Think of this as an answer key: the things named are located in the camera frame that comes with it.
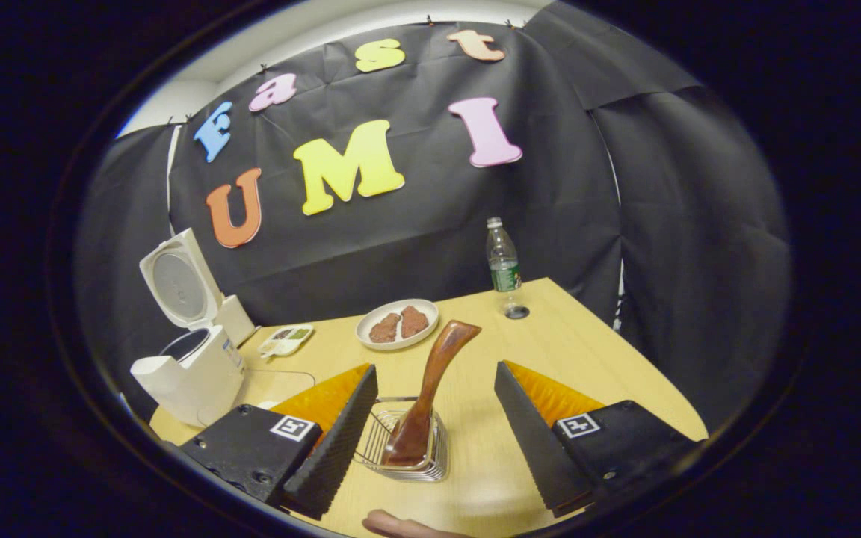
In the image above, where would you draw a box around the white rice cooker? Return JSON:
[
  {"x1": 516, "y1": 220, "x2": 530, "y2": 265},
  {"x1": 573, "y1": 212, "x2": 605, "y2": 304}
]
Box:
[{"x1": 130, "y1": 228, "x2": 248, "y2": 428}]

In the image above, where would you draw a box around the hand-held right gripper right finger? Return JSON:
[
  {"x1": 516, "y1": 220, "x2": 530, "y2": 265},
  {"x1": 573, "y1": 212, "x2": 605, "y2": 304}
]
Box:
[{"x1": 494, "y1": 360, "x2": 704, "y2": 518}]

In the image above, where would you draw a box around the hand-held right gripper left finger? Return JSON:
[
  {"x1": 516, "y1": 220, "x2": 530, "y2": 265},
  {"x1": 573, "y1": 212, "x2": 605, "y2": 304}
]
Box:
[{"x1": 180, "y1": 364, "x2": 379, "y2": 520}]

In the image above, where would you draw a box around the brown wooden spoon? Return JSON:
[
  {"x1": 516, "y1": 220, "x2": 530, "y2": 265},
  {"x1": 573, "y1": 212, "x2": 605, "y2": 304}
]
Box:
[{"x1": 382, "y1": 320, "x2": 482, "y2": 468}]

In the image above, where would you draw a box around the metal wire chopstick holder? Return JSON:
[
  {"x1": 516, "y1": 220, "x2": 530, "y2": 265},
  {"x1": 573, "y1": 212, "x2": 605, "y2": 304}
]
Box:
[{"x1": 354, "y1": 396, "x2": 450, "y2": 483}]

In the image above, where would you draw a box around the white plate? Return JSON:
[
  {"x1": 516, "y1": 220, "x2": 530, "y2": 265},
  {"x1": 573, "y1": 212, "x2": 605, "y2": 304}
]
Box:
[{"x1": 356, "y1": 299, "x2": 440, "y2": 352}]

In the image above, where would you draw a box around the white divided condiment tray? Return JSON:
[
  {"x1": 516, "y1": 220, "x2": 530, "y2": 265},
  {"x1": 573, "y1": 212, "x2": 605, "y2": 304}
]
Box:
[{"x1": 259, "y1": 324, "x2": 315, "y2": 358}]

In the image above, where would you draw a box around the brown meat piece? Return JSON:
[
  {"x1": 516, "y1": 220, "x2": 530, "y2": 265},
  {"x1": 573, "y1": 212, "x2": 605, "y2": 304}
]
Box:
[
  {"x1": 368, "y1": 312, "x2": 401, "y2": 344},
  {"x1": 399, "y1": 305, "x2": 430, "y2": 338}
]

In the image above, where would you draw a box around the clear plastic water bottle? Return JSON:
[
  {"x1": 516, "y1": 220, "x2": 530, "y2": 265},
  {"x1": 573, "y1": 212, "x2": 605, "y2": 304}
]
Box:
[{"x1": 486, "y1": 217, "x2": 522, "y2": 315}]

